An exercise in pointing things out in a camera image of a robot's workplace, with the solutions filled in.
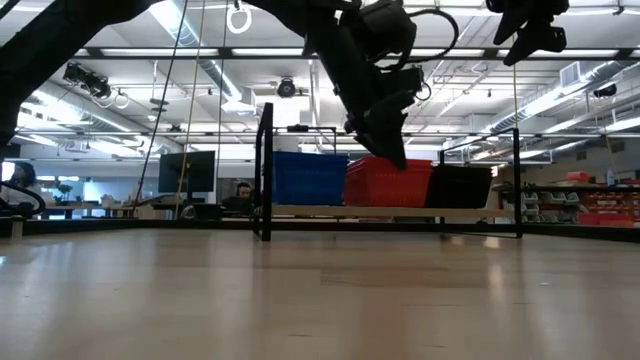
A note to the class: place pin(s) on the round black ceiling fixture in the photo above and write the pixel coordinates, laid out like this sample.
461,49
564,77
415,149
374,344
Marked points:
286,88

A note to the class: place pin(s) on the white pillar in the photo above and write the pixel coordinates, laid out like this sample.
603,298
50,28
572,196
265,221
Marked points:
286,144

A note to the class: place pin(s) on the black hanging camera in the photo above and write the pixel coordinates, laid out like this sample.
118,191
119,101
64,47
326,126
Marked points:
605,90
85,80

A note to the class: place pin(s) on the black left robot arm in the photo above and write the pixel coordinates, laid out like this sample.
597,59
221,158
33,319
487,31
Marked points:
50,40

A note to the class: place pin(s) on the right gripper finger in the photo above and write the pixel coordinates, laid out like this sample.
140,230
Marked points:
545,41
512,27

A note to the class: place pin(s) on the shelving with red bins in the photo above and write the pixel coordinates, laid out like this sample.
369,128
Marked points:
605,205

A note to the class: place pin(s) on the black computer monitor on stand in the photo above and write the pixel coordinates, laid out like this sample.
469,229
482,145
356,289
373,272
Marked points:
187,172

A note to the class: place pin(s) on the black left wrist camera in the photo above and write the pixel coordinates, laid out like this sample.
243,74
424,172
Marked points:
387,27

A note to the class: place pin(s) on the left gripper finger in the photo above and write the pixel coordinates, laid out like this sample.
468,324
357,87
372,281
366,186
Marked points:
360,127
390,135

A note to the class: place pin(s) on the person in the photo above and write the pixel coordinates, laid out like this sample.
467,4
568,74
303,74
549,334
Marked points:
22,175
243,191

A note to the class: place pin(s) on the black overhead light bar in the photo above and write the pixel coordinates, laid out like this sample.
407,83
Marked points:
200,52

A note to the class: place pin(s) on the black frame wooden shelf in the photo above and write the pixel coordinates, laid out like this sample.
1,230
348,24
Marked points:
266,175

